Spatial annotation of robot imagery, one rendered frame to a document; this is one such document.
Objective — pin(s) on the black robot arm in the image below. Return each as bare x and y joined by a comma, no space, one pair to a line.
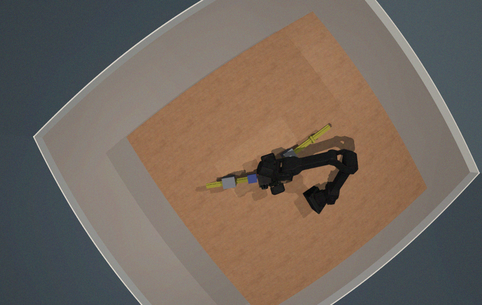
292,166

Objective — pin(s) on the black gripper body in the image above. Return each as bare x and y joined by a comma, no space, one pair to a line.
278,187

